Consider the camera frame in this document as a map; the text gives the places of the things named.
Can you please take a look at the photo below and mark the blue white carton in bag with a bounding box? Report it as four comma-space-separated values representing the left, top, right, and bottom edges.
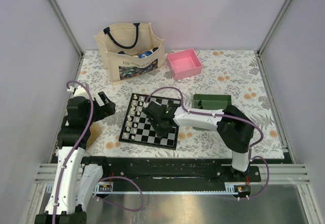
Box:
137, 47, 158, 58

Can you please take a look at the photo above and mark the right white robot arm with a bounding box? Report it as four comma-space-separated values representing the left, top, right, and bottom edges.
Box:
143, 102, 254, 181

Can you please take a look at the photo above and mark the aluminium frame post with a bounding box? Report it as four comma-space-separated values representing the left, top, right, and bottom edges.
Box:
256, 0, 305, 56
38, 0, 84, 58

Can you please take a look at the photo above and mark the right aluminium frame post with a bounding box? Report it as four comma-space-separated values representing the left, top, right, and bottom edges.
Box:
256, 0, 305, 56

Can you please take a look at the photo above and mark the green plastic tray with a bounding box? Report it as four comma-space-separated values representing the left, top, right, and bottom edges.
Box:
192, 93, 233, 131

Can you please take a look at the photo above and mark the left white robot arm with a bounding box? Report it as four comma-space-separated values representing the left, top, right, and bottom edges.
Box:
35, 91, 115, 223

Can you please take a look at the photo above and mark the black and white chessboard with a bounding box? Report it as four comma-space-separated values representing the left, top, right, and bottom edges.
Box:
119, 93, 179, 150

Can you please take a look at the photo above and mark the pink plastic box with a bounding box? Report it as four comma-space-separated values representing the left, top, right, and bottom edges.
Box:
167, 48, 202, 80

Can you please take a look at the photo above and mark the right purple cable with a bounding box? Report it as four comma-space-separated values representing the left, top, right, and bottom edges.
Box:
144, 87, 270, 201

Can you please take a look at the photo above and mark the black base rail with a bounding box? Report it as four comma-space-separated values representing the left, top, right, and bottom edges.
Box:
81, 156, 261, 192

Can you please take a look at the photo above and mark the cream canvas tote bag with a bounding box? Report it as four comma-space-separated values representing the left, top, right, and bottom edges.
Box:
94, 23, 166, 83

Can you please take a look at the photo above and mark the left aluminium frame post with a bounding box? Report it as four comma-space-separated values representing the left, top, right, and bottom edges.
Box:
38, 0, 84, 58

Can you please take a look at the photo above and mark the floral table mat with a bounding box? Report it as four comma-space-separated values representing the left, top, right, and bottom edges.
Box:
78, 50, 284, 159

